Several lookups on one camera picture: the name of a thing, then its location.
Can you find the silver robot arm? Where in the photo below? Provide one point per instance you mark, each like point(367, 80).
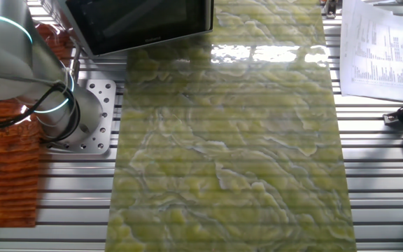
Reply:
point(5, 59)

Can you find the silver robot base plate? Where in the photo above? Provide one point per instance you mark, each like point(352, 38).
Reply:
point(107, 105)

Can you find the dark metal bracket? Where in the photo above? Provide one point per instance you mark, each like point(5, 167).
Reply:
point(331, 8)

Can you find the green marble pattern mat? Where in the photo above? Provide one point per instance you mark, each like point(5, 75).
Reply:
point(222, 140)

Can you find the black monitor screen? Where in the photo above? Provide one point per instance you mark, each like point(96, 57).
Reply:
point(135, 24)

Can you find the white printed paper sheet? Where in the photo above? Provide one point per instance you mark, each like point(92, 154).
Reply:
point(376, 52)

